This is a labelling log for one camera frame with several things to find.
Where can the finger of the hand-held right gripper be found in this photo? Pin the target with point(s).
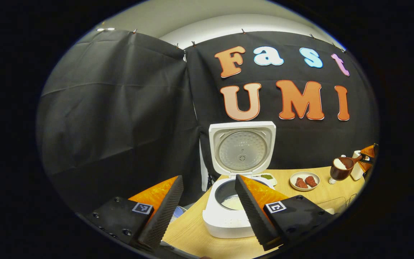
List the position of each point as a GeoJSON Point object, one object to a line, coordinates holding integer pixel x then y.
{"type": "Point", "coordinates": [365, 166]}
{"type": "Point", "coordinates": [369, 151]}

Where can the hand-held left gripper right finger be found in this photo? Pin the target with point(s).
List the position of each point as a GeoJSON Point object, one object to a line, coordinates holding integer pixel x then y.
{"type": "Point", "coordinates": [252, 216]}

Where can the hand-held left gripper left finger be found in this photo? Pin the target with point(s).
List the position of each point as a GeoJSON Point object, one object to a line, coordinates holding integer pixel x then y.
{"type": "Point", "coordinates": [165, 219]}

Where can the white rice pile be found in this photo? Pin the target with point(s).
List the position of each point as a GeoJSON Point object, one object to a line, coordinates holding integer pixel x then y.
{"type": "Point", "coordinates": [233, 202]}

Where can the white rice spoonful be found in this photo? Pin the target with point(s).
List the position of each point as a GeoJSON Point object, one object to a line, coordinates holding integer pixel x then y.
{"type": "Point", "coordinates": [340, 164]}

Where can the wooden spoon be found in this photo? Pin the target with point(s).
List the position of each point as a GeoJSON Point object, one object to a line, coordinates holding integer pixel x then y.
{"type": "Point", "coordinates": [340, 173]}

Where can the white rice cooker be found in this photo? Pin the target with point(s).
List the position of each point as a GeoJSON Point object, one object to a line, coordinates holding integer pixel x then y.
{"type": "Point", "coordinates": [242, 151]}

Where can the white toaster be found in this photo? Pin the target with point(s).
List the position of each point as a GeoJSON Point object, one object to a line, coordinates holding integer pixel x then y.
{"type": "Point", "coordinates": [356, 172]}

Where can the white divided bean dish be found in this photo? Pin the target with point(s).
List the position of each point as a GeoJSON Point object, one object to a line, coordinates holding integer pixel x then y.
{"type": "Point", "coordinates": [266, 177]}

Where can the clear plastic container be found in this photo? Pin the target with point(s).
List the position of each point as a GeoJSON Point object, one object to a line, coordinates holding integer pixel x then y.
{"type": "Point", "coordinates": [332, 205]}

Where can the red meat piece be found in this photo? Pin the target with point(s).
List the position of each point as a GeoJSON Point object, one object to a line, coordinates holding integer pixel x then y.
{"type": "Point", "coordinates": [311, 181]}
{"type": "Point", "coordinates": [301, 183]}

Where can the white round plate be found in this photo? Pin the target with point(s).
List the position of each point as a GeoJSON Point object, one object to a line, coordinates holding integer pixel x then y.
{"type": "Point", "coordinates": [304, 173]}

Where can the black backdrop cloth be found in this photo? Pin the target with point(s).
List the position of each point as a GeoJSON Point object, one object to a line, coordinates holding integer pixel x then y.
{"type": "Point", "coordinates": [120, 126]}

